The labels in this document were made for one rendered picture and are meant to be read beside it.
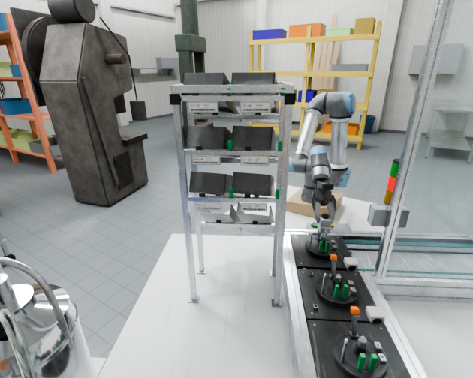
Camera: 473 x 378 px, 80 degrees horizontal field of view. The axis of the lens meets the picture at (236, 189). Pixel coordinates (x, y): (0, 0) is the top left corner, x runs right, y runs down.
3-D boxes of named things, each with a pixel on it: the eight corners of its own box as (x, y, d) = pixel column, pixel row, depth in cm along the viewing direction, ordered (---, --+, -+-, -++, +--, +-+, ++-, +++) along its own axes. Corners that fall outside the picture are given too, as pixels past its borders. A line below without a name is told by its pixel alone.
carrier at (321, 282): (296, 272, 112) (299, 246, 107) (358, 274, 110) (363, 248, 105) (305, 322, 90) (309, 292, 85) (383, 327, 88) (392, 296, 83)
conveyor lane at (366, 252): (288, 253, 139) (290, 235, 135) (467, 259, 133) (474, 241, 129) (296, 295, 113) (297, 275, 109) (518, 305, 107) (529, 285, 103)
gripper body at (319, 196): (328, 208, 126) (326, 183, 130) (333, 201, 118) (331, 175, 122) (311, 207, 126) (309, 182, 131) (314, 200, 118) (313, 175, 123)
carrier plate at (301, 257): (290, 237, 135) (290, 233, 134) (341, 238, 134) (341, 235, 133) (296, 270, 113) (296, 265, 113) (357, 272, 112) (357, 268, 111)
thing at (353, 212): (269, 184, 228) (269, 181, 227) (393, 211, 183) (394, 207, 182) (218, 221, 174) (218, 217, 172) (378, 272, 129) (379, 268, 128)
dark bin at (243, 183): (246, 194, 125) (248, 178, 125) (275, 196, 122) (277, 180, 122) (231, 193, 97) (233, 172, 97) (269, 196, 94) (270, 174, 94)
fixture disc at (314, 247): (302, 239, 130) (302, 235, 129) (332, 241, 129) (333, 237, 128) (307, 259, 117) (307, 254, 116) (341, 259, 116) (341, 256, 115)
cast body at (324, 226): (316, 225, 122) (318, 211, 119) (326, 225, 122) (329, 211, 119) (320, 236, 114) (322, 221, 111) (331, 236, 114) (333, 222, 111)
